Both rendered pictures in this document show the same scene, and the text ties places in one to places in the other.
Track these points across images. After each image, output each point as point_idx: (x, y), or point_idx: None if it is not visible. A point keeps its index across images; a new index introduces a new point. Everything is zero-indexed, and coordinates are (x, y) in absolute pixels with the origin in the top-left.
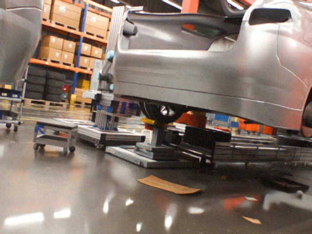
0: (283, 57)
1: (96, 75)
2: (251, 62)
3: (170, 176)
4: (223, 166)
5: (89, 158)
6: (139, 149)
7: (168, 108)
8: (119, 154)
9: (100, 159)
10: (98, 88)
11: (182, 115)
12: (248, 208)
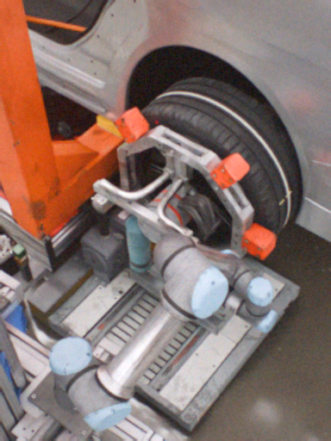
0: None
1: (103, 427)
2: None
3: (319, 245)
4: None
5: (327, 434)
6: (230, 313)
7: (159, 187)
8: (233, 375)
9: (314, 406)
10: (88, 437)
11: (99, 167)
12: None
